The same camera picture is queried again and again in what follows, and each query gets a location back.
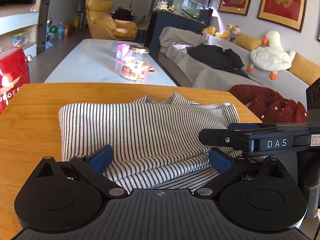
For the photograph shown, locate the white goose plush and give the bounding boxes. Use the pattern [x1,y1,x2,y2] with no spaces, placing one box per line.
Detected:
[247,30,296,80]

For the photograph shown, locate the clear plastic storage box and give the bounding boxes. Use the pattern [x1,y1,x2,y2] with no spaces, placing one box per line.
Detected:
[11,30,31,47]

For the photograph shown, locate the dark red garment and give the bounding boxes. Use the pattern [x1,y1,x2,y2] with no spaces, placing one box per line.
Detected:
[229,85,308,123]

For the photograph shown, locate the black white striped shirt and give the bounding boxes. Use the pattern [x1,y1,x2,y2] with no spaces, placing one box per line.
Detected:
[58,91,270,194]

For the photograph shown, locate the blue water bottle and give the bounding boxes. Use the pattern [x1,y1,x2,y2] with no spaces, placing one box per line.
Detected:
[55,22,65,40]

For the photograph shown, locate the grey blanket on sofa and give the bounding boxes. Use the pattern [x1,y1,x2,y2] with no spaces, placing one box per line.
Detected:
[159,27,211,54]

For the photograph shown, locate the dark blue tank cabinet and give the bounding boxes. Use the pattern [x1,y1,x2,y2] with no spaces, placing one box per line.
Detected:
[144,11,208,61]

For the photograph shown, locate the red framed calligraphy picture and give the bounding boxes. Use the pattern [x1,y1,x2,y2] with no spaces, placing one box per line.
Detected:
[257,0,307,33]

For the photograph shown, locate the black garment on sofa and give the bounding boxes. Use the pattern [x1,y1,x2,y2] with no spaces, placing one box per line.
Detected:
[187,44,250,79]

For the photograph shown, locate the white shelf unit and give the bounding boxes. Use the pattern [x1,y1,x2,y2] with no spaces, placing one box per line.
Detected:
[1,5,39,57]

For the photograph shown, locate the right hand dark glove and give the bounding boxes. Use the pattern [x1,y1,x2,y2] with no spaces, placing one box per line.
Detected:
[303,148,320,189]

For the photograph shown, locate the white coffee table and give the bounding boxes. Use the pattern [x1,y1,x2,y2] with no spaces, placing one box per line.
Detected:
[44,38,178,87]

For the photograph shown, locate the glass jar gold lid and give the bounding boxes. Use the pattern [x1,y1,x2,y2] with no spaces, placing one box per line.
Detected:
[121,45,150,81]

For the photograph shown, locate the yellow duck plush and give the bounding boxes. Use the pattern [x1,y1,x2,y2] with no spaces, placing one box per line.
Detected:
[201,26,216,36]

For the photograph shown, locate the yellow armchair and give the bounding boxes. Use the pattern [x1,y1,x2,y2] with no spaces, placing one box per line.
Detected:
[85,0,138,41]

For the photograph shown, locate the yellow sofa cushion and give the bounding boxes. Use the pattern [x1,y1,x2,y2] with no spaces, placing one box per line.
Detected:
[233,34,263,51]

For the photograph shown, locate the small doll plush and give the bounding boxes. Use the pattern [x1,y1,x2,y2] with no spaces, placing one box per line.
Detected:
[215,23,241,42]

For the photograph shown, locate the grey sofa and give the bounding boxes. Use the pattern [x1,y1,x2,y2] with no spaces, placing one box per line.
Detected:
[157,27,308,106]

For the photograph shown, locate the pink toy box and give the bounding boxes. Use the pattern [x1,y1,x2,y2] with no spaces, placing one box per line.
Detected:
[116,44,130,61]

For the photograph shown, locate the yellow back cushion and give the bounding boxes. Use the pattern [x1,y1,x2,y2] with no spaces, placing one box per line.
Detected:
[289,53,320,85]

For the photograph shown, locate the glass fish tank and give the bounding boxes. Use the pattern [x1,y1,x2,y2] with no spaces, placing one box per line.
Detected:
[153,0,213,25]

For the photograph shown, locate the red suitcase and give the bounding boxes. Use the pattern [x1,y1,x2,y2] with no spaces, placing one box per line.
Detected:
[1,47,33,114]

